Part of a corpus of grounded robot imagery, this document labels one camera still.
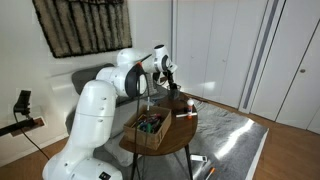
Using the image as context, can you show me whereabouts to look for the white marker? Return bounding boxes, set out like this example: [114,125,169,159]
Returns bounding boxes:
[175,112,198,119]

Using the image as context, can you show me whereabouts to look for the black camera stand bar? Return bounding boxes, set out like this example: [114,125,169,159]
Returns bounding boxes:
[0,118,38,138]

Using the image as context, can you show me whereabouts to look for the grey rug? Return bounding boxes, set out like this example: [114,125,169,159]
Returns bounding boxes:
[93,96,270,180]

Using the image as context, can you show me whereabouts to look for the transparent grey penholder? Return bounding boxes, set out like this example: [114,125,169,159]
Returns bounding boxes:
[168,84,183,102]

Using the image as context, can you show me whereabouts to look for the striped shaggy wall rug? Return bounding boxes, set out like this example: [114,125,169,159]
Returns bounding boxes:
[32,0,133,59]

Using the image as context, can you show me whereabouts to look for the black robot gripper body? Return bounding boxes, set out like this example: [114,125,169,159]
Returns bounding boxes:
[165,69,176,85]

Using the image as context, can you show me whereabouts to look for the black camera cable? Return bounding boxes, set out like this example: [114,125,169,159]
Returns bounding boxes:
[13,109,51,161]

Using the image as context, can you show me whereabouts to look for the oval wooden table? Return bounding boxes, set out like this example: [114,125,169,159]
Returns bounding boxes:
[118,89,199,180]

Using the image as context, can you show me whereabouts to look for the orange pen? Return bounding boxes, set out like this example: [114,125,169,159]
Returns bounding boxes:
[204,167,217,180]

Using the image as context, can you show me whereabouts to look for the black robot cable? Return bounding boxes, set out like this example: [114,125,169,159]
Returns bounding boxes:
[130,53,153,180]

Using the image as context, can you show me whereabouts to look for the black camera on stand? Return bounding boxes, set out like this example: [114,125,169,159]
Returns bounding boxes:
[13,89,33,116]

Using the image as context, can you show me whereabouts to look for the small white floor object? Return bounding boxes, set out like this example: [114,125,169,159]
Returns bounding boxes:
[190,154,209,164]

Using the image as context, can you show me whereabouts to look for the grey sofa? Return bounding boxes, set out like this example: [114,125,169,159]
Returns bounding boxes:
[65,63,168,141]

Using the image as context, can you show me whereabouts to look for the open cardboard box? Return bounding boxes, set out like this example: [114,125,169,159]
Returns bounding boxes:
[123,105,173,151]

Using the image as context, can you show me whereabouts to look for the white closet doors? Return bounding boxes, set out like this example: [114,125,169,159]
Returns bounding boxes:
[249,0,320,135]
[173,0,268,110]

